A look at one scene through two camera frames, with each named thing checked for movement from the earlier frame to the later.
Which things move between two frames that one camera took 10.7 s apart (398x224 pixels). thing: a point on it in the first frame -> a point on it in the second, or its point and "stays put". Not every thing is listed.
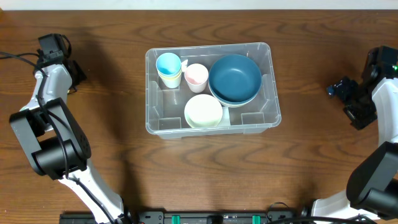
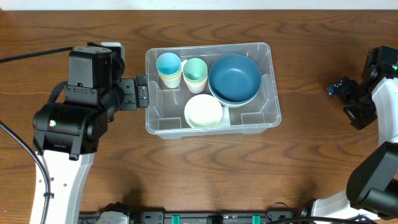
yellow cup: [170, 78] stays put
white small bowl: [203, 111] stays put
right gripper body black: [359, 109] stays put
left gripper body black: [76, 72] -> [129, 94]
